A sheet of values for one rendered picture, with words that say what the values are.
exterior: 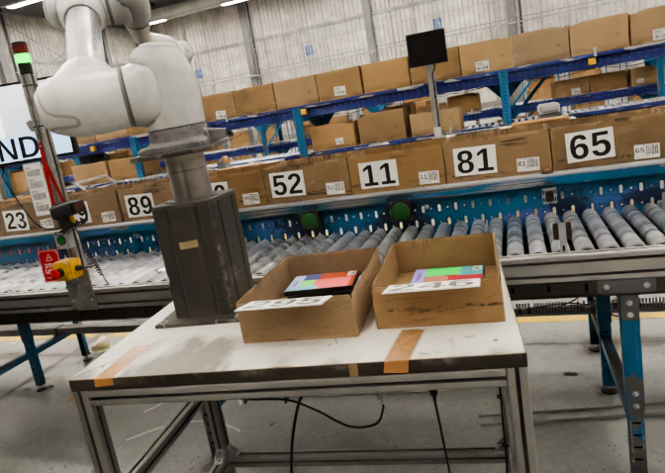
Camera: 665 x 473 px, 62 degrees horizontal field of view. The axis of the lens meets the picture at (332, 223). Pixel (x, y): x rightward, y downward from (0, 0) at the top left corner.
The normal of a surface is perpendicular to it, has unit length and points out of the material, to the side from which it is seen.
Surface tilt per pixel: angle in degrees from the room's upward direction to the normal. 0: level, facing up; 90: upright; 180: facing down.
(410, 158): 90
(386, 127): 90
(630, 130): 90
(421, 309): 91
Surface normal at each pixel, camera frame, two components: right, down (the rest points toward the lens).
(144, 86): 0.22, 0.10
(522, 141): -0.29, 0.24
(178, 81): 0.57, 0.05
